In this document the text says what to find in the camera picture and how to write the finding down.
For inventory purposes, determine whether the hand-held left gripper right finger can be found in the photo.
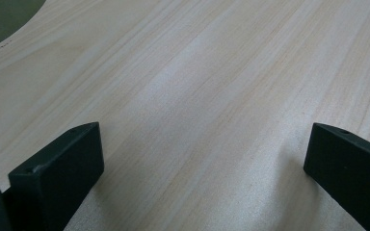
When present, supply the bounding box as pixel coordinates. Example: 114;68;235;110
303;122;370;231

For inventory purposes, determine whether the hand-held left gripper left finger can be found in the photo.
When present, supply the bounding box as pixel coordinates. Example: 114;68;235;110
8;121;105;231

